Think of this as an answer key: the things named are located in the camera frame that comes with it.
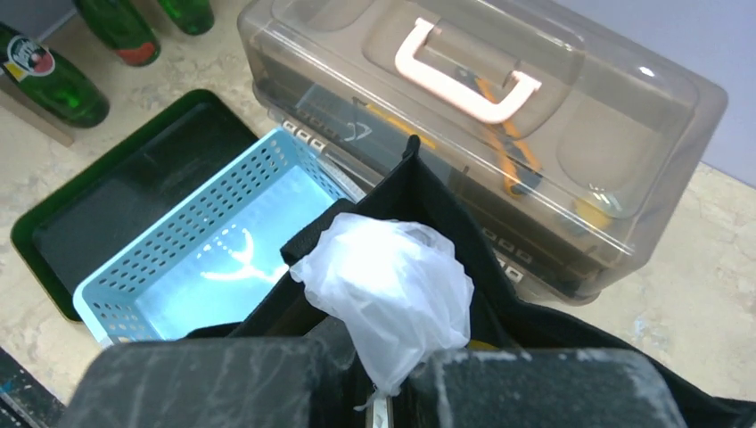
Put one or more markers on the light blue plastic basket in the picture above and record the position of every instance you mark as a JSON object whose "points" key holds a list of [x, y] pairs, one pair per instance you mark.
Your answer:
{"points": [[214, 257]]}

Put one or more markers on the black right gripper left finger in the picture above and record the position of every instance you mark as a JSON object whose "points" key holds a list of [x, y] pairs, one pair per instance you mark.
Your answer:
{"points": [[309, 381]]}

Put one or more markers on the dark green tray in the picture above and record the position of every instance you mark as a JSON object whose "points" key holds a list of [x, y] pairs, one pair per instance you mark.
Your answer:
{"points": [[75, 229]]}

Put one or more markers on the clear plastic grocery bag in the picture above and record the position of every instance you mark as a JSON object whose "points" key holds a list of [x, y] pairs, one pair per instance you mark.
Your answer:
{"points": [[398, 288]]}

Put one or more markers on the smoky clear storage box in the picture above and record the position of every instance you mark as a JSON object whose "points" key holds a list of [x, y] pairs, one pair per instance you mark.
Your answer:
{"points": [[574, 191]]}

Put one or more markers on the black table front rail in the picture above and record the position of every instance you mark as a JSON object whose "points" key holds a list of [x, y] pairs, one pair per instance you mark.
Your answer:
{"points": [[25, 402]]}

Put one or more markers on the black fabric tote bag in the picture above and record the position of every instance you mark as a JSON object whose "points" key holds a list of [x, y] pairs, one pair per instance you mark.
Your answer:
{"points": [[412, 192]]}

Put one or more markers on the green glass bottle red label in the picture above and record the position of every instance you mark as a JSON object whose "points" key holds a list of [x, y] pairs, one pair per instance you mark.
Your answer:
{"points": [[122, 29]]}

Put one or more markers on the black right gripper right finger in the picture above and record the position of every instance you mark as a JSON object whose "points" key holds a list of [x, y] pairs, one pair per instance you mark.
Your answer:
{"points": [[536, 388]]}

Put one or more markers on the pink box handle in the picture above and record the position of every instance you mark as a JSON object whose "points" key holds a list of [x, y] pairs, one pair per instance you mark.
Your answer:
{"points": [[454, 92]]}

